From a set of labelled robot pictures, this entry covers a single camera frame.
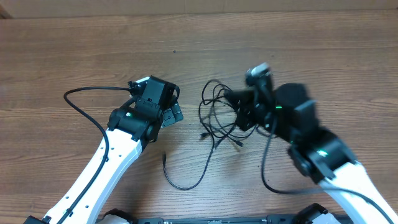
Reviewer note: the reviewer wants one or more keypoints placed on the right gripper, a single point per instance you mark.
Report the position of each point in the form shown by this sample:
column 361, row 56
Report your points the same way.
column 245, row 99

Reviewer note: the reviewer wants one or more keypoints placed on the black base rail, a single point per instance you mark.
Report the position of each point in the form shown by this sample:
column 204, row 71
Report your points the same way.
column 269, row 219

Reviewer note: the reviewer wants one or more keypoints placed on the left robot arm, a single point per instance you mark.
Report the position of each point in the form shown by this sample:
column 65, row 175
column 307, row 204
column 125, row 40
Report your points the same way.
column 153, row 104

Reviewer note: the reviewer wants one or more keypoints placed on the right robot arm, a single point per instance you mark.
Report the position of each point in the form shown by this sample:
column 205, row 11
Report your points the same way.
column 333, row 166

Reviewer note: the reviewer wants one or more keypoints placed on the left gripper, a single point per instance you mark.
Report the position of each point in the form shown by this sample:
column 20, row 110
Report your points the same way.
column 173, row 112

